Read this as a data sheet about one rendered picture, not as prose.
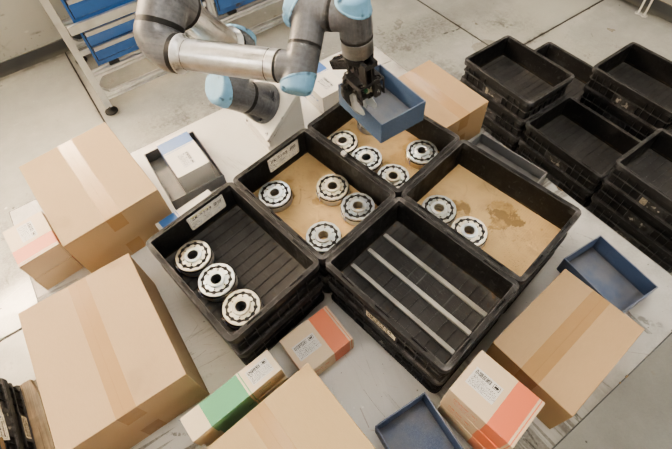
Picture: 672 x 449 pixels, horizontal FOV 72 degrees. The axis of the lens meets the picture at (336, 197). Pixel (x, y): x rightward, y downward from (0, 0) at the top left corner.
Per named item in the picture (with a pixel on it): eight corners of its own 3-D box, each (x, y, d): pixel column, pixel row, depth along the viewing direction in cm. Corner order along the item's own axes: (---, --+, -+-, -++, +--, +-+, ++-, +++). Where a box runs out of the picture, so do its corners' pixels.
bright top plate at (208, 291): (191, 280, 126) (190, 279, 126) (221, 257, 130) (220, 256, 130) (212, 305, 122) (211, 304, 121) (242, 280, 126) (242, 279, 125)
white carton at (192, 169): (164, 160, 174) (155, 144, 166) (192, 145, 177) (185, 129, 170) (186, 193, 164) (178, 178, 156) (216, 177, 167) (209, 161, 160)
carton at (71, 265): (30, 256, 152) (16, 245, 146) (65, 236, 156) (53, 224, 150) (47, 290, 145) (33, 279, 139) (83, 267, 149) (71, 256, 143)
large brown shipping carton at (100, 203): (52, 202, 165) (18, 166, 149) (128, 159, 176) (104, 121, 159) (96, 278, 146) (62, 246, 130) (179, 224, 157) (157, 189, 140)
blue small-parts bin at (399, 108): (338, 103, 133) (337, 84, 128) (379, 82, 138) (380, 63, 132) (380, 143, 123) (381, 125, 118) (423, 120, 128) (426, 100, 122)
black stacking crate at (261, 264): (159, 263, 136) (144, 243, 126) (239, 203, 147) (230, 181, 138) (241, 358, 118) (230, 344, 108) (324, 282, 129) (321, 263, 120)
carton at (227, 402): (201, 446, 105) (192, 442, 101) (188, 424, 108) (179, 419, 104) (285, 375, 114) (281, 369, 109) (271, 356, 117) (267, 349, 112)
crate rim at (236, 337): (146, 246, 128) (142, 242, 126) (232, 184, 139) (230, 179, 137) (232, 347, 110) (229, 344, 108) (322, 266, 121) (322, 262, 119)
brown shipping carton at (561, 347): (549, 429, 114) (572, 417, 101) (479, 361, 125) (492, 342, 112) (616, 350, 124) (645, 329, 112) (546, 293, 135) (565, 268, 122)
